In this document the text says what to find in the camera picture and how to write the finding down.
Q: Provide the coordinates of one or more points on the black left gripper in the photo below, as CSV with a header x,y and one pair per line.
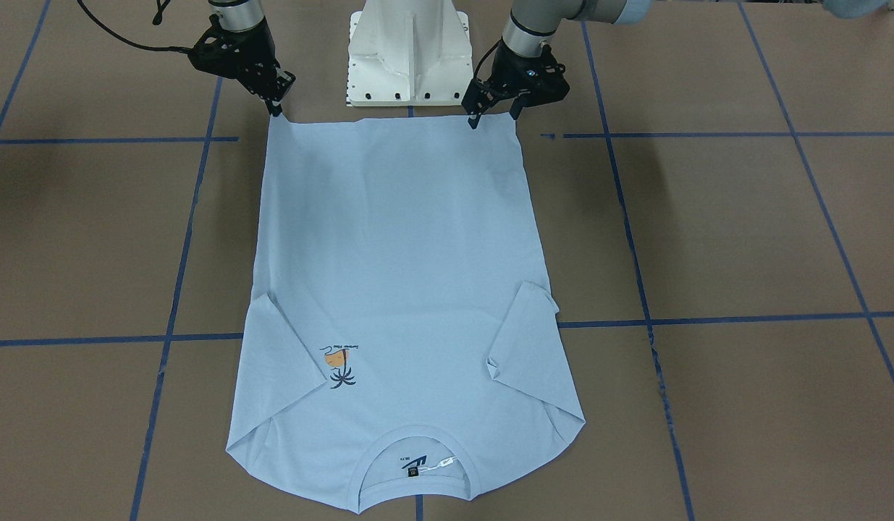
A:
x,y
506,69

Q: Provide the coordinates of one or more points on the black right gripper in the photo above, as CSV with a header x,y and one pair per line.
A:
x,y
255,58

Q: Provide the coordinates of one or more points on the light blue t-shirt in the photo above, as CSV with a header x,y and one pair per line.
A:
x,y
401,336

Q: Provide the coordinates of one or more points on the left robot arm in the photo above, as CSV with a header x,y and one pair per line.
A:
x,y
727,67

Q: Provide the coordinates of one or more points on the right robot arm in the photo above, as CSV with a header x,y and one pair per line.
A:
x,y
236,16

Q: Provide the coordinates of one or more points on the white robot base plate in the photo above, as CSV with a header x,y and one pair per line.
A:
x,y
408,53

